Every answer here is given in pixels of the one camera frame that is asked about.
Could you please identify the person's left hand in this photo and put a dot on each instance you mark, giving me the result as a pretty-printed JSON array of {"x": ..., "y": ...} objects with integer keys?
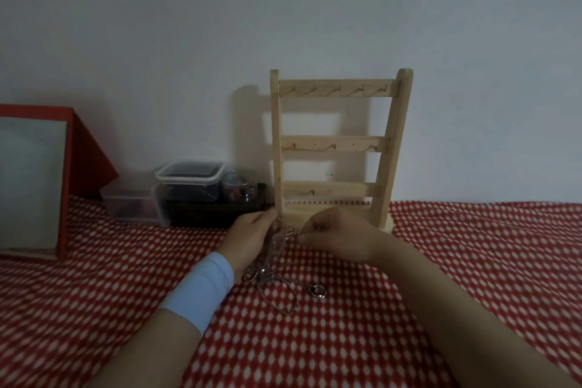
[{"x": 245, "y": 242}]

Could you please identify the dark plastic container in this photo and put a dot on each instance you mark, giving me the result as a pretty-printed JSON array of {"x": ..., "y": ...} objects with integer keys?
[{"x": 204, "y": 215}]

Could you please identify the person's right forearm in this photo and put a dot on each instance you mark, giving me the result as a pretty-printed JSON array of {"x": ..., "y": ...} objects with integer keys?
[{"x": 454, "y": 319}]

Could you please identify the light blue wristband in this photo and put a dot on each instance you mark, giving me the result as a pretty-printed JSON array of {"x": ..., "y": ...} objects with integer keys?
[{"x": 200, "y": 292}]

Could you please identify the person's right fingers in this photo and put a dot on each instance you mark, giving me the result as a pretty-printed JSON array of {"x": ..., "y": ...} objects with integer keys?
[{"x": 313, "y": 233}]

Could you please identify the small floral jar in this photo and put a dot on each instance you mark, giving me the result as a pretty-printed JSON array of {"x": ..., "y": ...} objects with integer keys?
[{"x": 238, "y": 186}]

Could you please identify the clear container with white lid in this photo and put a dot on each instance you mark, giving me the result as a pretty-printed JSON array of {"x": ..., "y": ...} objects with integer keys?
[{"x": 191, "y": 174}]

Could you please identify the red box with grey inside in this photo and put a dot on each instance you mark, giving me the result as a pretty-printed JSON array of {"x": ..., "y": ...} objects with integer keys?
[{"x": 32, "y": 183}]

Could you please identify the red white patterned cloth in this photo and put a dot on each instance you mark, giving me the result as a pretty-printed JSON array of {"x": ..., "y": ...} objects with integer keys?
[{"x": 409, "y": 301}]

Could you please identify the person's right hand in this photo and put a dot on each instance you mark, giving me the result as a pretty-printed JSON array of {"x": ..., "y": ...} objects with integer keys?
[{"x": 345, "y": 233}]

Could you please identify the clear plastic box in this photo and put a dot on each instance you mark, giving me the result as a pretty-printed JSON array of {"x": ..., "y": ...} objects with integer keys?
[{"x": 132, "y": 206}]

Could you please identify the person's left forearm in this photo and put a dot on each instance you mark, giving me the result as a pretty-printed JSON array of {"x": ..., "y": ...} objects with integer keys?
[{"x": 150, "y": 356}]

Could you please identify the wooden jewelry hook rack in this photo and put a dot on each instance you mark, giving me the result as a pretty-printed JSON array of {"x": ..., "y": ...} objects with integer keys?
[{"x": 334, "y": 142}]

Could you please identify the person's left fingers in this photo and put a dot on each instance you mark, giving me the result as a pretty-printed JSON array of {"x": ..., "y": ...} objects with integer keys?
[{"x": 266, "y": 221}]

